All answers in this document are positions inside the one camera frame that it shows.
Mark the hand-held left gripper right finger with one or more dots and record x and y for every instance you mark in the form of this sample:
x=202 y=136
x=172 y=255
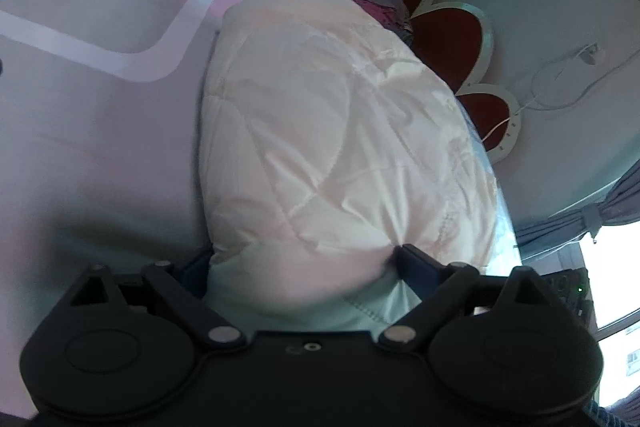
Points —
x=415 y=269

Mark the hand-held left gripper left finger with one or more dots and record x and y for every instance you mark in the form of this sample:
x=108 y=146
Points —
x=195 y=274

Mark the cream quilted comforter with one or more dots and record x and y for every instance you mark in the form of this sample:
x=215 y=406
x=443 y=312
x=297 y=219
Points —
x=330 y=147

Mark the black electronic device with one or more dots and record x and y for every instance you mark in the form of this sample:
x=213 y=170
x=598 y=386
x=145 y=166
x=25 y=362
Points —
x=567 y=289

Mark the grey curtain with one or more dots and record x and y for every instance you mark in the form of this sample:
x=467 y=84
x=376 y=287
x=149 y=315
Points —
x=575 y=222

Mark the patterned bed sheet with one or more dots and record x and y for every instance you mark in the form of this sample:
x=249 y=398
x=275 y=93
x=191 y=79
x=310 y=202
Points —
x=110 y=117

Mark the large bright window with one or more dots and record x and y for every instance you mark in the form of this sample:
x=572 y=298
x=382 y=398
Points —
x=617 y=287

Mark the red flower-shaped headboard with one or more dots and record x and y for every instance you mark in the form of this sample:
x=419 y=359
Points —
x=450 y=37

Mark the white wall charger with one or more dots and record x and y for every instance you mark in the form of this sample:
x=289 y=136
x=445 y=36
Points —
x=592 y=53

